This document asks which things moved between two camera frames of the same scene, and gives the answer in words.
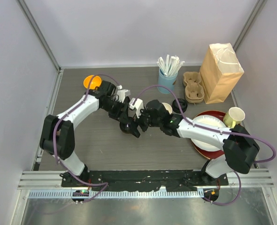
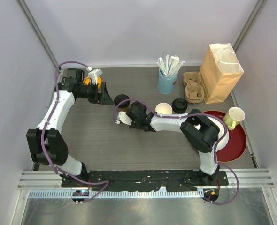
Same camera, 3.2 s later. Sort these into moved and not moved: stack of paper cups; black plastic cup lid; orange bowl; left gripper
Moved: left gripper
Not moved: orange bowl; black plastic cup lid; stack of paper cups
